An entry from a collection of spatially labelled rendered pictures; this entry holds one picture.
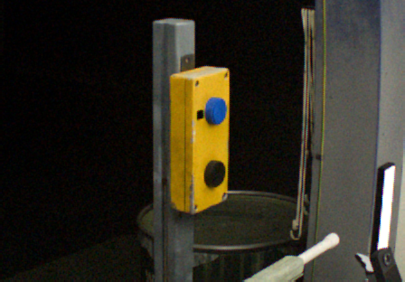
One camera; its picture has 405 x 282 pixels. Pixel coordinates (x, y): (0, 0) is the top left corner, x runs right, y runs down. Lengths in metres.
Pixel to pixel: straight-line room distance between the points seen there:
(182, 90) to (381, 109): 0.58
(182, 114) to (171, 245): 0.28
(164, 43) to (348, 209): 0.67
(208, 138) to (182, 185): 0.10
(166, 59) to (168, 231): 0.34
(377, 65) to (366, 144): 0.19
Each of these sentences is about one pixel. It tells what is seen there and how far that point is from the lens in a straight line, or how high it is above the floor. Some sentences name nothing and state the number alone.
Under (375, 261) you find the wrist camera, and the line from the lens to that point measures 1.90.
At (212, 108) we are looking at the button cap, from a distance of 1.98.
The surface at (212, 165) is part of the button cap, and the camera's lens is 2.01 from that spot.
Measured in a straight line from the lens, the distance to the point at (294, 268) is 2.17.
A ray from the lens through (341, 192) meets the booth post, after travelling 2.45.
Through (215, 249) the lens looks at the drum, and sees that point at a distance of 3.03.
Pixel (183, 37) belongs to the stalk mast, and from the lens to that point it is 2.01.
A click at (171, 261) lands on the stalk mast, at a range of 2.12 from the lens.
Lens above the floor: 1.92
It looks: 13 degrees down
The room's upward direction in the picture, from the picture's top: straight up
